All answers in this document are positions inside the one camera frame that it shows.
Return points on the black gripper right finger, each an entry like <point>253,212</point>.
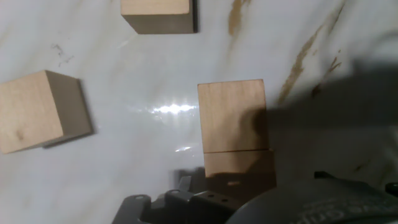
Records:
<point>323,175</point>

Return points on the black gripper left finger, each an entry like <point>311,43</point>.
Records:
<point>180,208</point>

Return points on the medium light wooden cube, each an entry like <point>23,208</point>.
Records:
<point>155,7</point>
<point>31,112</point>
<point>236,163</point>
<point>230,115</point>

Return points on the white marble pattern sheet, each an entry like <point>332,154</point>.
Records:
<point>140,77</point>

